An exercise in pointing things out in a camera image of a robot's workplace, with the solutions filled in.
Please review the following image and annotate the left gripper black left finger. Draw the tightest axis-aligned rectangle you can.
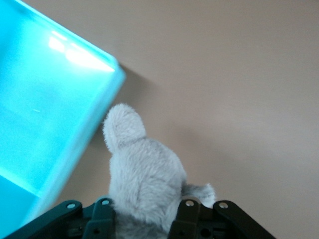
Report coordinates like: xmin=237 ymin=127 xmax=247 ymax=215
xmin=4 ymin=198 xmax=117 ymax=239

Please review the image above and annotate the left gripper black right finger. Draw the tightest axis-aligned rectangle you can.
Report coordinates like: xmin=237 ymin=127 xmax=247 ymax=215
xmin=169 ymin=198 xmax=275 ymax=239

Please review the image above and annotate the grey plush toy with keyring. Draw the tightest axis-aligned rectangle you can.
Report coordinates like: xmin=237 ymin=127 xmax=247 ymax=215
xmin=103 ymin=103 xmax=217 ymax=239

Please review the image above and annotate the blue plastic box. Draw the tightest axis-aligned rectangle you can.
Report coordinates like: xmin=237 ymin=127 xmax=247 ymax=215
xmin=0 ymin=0 xmax=127 ymax=236

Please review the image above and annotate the brown table cover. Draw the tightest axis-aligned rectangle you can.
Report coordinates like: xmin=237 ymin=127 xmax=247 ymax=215
xmin=17 ymin=0 xmax=319 ymax=239

